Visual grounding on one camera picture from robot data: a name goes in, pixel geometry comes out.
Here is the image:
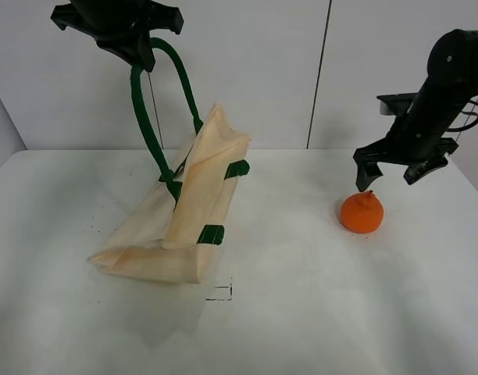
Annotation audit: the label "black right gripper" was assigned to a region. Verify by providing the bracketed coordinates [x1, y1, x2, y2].
[354, 92, 459, 192]

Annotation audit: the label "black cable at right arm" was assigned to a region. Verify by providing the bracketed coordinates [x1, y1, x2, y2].
[444, 87, 478, 148]

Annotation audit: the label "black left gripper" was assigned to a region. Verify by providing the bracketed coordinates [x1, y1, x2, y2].
[51, 0, 184, 72]

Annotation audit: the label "orange fruit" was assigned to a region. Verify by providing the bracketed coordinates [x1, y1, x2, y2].
[340, 191, 384, 234]

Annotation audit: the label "white linen bag green handles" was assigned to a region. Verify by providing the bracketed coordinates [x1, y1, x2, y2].
[88, 37, 250, 284]

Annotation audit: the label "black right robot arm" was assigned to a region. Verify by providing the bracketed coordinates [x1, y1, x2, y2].
[353, 29, 478, 192]

